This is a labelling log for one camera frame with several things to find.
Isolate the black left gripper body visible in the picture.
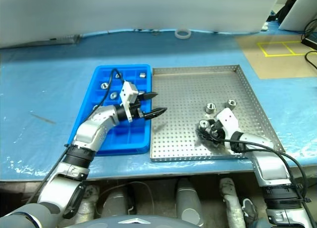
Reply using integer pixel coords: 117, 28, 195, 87
130, 92, 147, 120

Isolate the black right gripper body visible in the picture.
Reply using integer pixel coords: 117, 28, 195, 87
207, 118, 231, 150

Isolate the perforated steel tray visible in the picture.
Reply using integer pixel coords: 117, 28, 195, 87
150, 64, 286, 163

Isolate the blue plastic compartment tray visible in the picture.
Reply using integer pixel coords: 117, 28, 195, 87
68, 63, 152, 156

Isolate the grey rounded shape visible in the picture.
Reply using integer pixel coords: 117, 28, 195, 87
102, 188, 130, 219
175, 178, 206, 228

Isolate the white wrapped rounded shape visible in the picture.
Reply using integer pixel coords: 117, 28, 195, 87
219, 177, 246, 228
80, 184, 100, 223

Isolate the brown cardboard mat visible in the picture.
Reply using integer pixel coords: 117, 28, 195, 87
235, 34, 317, 79

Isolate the blue table cover film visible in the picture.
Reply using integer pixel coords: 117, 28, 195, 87
0, 22, 317, 182

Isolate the white backdrop panel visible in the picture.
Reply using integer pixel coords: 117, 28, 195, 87
0, 0, 272, 49

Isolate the yellow tape grid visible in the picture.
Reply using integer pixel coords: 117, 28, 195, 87
257, 41, 310, 57

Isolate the grey robot torso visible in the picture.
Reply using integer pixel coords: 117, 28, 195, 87
74, 214, 190, 228

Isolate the white leaning board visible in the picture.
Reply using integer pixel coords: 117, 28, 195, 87
278, 0, 317, 32

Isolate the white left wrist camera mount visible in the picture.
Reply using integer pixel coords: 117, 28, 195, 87
119, 81, 139, 121

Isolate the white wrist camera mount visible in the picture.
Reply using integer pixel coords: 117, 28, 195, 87
214, 108, 240, 139
119, 81, 139, 121

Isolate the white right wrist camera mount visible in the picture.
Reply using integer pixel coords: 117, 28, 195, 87
214, 108, 240, 139

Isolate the white tape ring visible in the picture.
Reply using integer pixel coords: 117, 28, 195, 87
174, 29, 192, 40

